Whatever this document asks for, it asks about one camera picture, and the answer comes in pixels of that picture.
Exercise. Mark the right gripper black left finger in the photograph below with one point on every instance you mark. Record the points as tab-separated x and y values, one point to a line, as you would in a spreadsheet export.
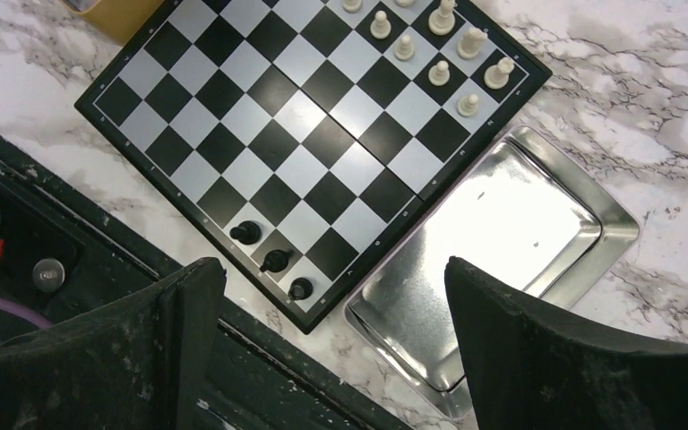
135	363

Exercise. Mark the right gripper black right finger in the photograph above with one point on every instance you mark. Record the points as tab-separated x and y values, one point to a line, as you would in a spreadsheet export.
533	365

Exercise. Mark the black chess piece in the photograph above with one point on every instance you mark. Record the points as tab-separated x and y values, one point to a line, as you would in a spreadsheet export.
300	289
275	261
246	232

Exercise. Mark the white chess pawn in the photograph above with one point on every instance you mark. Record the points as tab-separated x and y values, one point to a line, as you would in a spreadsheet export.
439	74
468	105

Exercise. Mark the black white chess board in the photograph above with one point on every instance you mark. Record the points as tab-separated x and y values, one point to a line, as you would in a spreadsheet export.
316	123

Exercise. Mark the white chess piece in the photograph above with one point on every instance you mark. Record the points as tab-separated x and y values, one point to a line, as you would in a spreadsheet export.
470	43
497	75

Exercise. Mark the silver tin lid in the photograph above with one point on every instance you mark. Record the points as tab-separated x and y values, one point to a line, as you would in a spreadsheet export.
524	213

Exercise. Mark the gold tin box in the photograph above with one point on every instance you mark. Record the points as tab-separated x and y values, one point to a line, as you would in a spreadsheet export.
118	20

